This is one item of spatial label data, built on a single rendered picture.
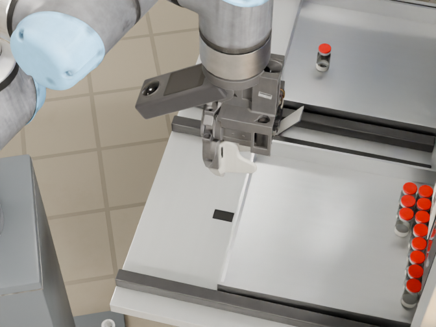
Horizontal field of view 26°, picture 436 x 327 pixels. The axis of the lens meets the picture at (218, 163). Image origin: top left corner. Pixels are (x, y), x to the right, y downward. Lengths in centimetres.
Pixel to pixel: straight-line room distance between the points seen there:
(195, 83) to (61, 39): 22
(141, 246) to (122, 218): 109
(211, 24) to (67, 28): 15
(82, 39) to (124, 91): 184
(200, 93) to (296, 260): 40
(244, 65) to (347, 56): 64
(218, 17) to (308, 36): 71
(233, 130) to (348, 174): 41
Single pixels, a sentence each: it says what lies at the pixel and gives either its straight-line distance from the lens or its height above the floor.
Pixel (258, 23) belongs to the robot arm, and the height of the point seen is 138.
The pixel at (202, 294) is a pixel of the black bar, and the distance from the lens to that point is 129.
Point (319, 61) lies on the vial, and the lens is 155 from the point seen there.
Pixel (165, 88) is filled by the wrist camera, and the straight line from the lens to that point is 106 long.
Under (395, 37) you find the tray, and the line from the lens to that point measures 164.
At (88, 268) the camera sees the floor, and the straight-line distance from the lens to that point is 238.
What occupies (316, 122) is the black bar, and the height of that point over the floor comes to 90.
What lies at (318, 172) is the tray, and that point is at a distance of 143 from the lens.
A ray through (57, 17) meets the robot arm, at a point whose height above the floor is 143.
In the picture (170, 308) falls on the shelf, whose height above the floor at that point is 88.
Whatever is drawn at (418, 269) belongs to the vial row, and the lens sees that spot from 131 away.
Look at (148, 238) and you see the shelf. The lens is 137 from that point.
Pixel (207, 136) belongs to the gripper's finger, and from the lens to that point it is 106.
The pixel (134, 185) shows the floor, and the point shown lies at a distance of 250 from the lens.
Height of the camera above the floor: 203
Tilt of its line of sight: 53 degrees down
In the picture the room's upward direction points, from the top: straight up
